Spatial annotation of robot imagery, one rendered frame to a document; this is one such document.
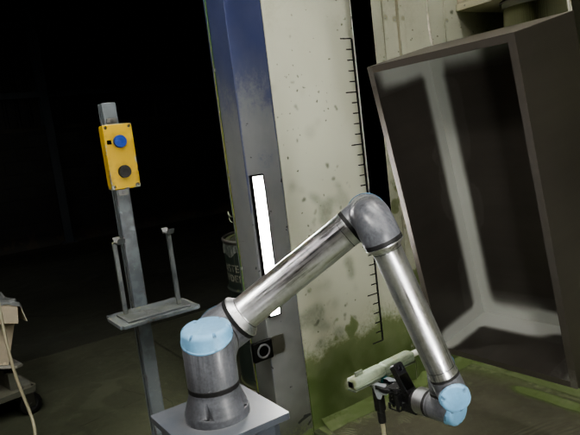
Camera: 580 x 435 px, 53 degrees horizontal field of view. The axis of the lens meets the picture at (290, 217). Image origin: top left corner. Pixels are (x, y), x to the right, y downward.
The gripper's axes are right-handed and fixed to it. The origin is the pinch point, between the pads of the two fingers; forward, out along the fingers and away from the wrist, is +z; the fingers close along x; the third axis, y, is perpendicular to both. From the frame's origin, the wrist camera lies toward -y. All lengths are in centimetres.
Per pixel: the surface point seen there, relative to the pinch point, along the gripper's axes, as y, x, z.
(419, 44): -128, 112, 51
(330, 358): 15, 27, 59
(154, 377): 0, -50, 83
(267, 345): -4, -7, 58
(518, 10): -135, 148, 16
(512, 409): 49, 84, 3
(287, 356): 6, 4, 60
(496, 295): -9, 76, -2
